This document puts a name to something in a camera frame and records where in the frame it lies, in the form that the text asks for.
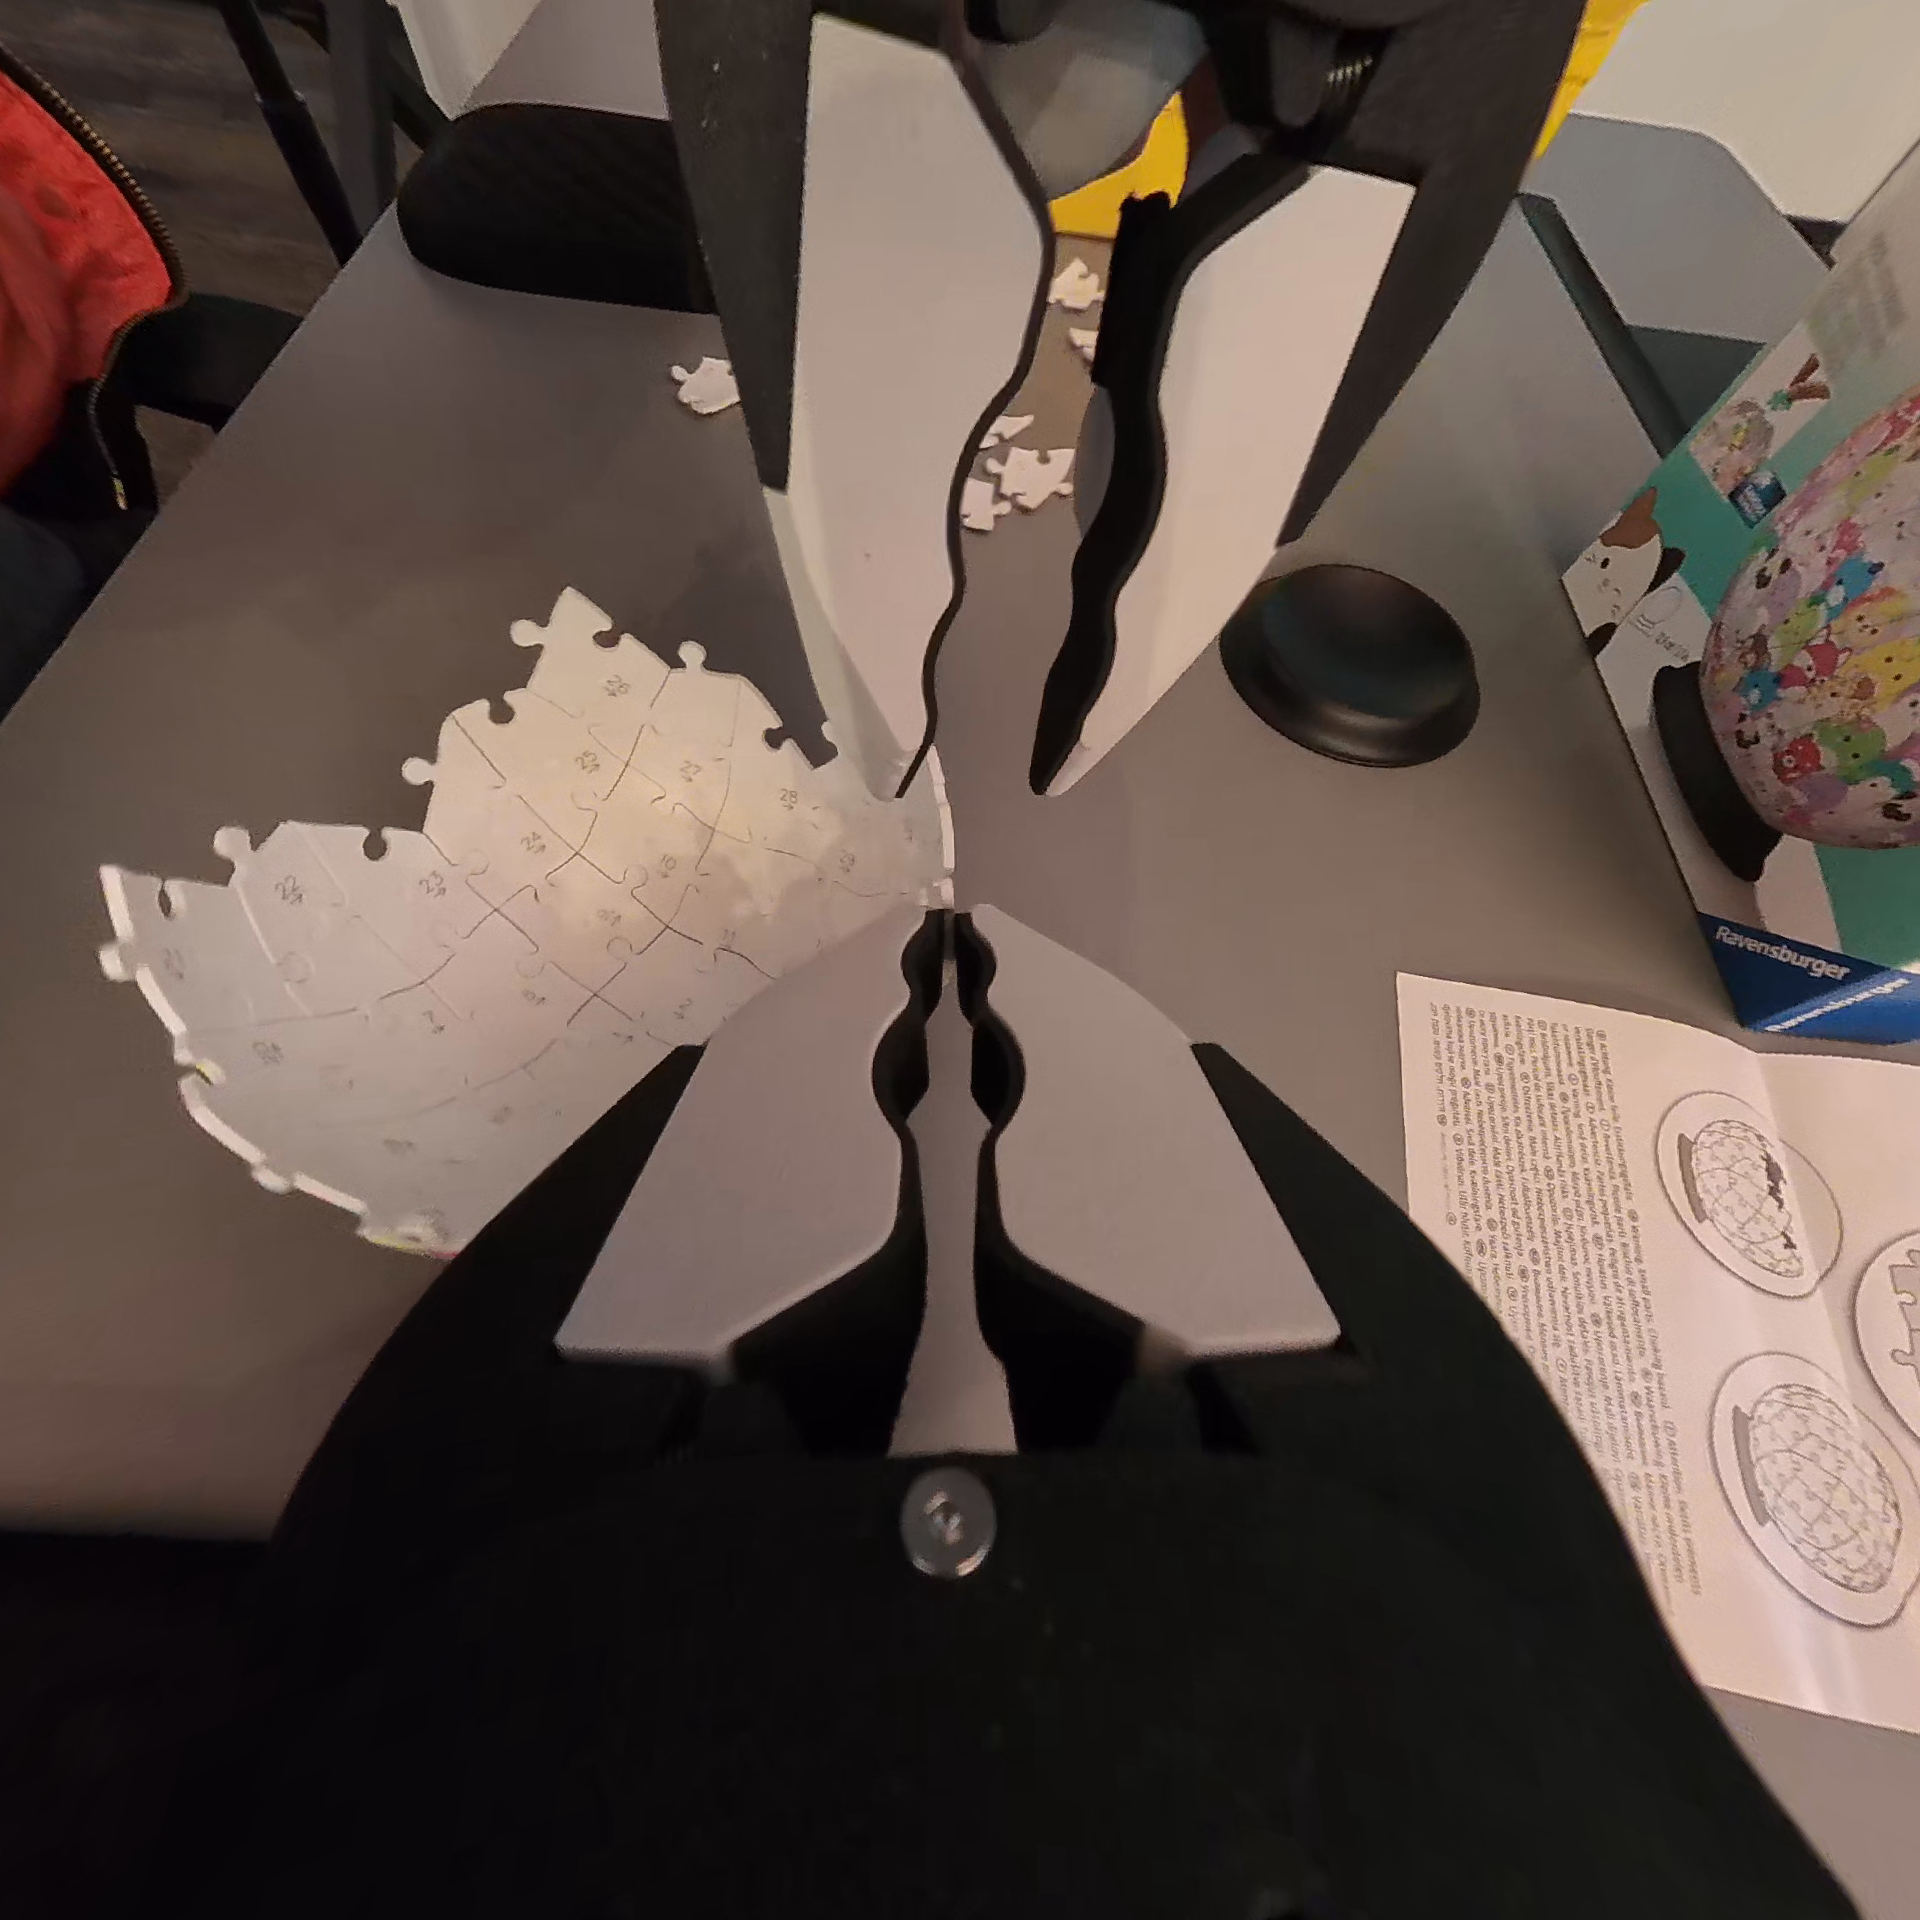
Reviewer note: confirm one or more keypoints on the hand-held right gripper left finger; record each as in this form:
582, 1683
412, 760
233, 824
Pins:
752, 1186

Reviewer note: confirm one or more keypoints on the person's dark blue shirt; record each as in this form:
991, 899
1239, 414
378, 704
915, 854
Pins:
28, 599

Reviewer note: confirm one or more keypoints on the black round ball stand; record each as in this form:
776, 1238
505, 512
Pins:
1350, 675

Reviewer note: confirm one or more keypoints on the pile of white puzzle pieces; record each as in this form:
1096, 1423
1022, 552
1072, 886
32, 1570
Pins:
1028, 473

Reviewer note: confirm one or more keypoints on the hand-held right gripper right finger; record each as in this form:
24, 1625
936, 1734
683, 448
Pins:
1158, 1186

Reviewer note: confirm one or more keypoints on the yellow plastic bin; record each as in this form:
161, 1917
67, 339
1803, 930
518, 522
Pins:
1085, 216

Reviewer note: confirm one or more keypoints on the white instruction leaflet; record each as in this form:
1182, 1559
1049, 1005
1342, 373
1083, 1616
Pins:
1622, 1275

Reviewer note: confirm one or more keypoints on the colourful puzzle box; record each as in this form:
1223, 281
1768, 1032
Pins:
1803, 675

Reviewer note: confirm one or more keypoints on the black jacket with orange lining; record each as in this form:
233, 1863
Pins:
74, 269

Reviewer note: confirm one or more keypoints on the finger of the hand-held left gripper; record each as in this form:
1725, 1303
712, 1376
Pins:
1277, 347
900, 302

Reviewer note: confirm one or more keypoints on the half built puzzle ball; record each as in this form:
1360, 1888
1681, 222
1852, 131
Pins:
526, 930

